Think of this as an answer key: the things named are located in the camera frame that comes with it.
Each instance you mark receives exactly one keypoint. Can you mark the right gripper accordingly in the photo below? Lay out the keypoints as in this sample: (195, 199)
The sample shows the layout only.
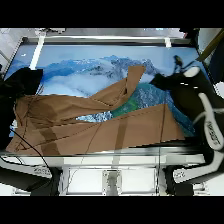
(160, 81)

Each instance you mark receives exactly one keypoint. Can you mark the brown pants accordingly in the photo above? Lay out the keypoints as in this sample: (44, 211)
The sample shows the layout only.
(100, 131)

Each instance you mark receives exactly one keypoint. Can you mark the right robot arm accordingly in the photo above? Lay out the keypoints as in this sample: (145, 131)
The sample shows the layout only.
(213, 126)

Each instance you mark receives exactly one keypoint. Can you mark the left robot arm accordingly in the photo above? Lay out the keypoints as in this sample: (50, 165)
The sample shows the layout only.
(20, 175)

